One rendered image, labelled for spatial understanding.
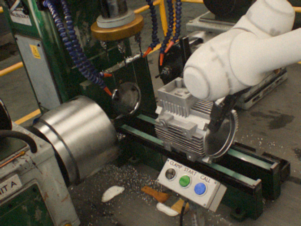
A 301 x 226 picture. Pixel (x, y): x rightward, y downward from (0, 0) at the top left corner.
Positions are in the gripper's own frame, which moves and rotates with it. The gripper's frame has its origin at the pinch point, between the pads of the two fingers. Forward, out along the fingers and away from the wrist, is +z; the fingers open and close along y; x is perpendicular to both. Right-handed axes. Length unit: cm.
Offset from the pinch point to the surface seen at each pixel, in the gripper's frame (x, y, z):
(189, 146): -2.8, 3.2, 13.0
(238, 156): 8.8, -9.6, 16.6
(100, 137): -23.1, 21.4, 16.3
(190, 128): -5.0, 2.9, 6.5
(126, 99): -38, -6, 33
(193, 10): -224, -342, 257
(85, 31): -63, -5, 16
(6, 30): -405, -154, 344
